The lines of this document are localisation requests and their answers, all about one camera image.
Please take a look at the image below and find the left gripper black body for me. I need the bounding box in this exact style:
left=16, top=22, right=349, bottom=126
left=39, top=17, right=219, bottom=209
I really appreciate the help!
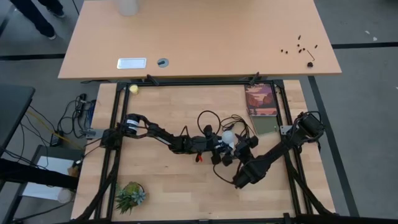
left=183, top=135, right=218, bottom=155

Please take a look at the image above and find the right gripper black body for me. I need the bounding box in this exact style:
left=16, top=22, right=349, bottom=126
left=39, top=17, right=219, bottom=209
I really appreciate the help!
left=235, top=138, right=253, bottom=162

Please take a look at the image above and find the white lightbulb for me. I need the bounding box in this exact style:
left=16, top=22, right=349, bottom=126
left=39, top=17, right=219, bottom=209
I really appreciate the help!
left=221, top=130, right=236, bottom=146

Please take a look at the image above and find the book with sunset cover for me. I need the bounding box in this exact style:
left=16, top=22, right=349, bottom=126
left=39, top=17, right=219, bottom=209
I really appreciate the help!
left=244, top=83, right=279, bottom=117

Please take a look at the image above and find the black clamp lever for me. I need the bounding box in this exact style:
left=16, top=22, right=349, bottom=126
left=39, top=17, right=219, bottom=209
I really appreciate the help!
left=146, top=73, right=160, bottom=86
left=248, top=72, right=261, bottom=86

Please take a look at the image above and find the potted succulent plant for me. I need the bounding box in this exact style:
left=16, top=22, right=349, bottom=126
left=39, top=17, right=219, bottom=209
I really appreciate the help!
left=114, top=181, right=147, bottom=215

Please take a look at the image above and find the light brown wooden desk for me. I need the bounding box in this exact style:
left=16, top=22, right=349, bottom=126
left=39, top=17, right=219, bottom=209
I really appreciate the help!
left=58, top=0, right=342, bottom=81

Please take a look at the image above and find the silver desk plate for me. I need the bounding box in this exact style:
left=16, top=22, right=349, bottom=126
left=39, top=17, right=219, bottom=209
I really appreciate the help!
left=116, top=57, right=147, bottom=70

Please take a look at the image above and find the black power strip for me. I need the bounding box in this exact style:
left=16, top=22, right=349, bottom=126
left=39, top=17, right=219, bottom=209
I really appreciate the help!
left=75, top=93, right=88, bottom=118

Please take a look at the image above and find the black power brick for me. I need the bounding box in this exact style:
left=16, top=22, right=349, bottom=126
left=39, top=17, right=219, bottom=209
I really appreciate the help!
left=49, top=132, right=63, bottom=147

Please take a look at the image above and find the translucent plastic cup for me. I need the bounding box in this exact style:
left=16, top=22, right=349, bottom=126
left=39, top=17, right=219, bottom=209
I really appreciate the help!
left=57, top=188, right=73, bottom=203

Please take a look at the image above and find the white paper sheet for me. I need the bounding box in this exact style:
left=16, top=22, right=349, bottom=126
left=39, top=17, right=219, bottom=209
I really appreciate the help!
left=22, top=155, right=75, bottom=202

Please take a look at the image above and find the white cup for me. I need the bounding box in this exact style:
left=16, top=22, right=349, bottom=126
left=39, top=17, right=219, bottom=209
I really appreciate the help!
left=115, top=0, right=140, bottom=17

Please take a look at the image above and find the black equipment cart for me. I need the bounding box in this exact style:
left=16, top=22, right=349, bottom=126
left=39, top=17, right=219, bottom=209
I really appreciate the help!
left=0, top=144, right=84, bottom=224

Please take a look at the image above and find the black side desk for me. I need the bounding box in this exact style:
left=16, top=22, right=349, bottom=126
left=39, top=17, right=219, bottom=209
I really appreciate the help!
left=0, top=84, right=36, bottom=150

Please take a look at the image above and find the person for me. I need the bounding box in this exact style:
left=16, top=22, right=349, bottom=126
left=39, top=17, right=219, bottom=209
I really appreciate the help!
left=9, top=0, right=66, bottom=40

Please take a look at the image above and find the black lamp power cord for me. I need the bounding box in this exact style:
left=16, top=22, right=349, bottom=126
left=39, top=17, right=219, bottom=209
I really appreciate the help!
left=197, top=110, right=249, bottom=138

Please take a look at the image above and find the black aluminium frame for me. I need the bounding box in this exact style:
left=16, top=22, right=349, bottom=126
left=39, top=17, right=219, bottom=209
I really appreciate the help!
left=73, top=79, right=340, bottom=224

